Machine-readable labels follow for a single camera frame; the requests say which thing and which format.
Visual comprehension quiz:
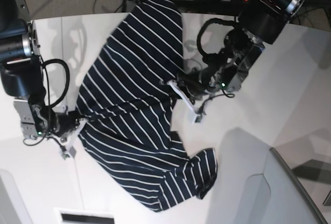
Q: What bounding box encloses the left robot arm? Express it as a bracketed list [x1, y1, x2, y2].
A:
[172, 0, 306, 103]

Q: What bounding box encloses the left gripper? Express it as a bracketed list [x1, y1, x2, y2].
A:
[177, 70, 220, 101]

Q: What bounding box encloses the navy white striped t-shirt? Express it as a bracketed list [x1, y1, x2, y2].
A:
[76, 0, 217, 212]

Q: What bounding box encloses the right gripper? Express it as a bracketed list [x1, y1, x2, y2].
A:
[51, 111, 85, 139]

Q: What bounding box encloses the grey monitor edge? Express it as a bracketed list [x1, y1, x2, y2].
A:
[270, 148, 327, 223]

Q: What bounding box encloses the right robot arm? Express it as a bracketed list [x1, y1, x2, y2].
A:
[1, 0, 80, 141]

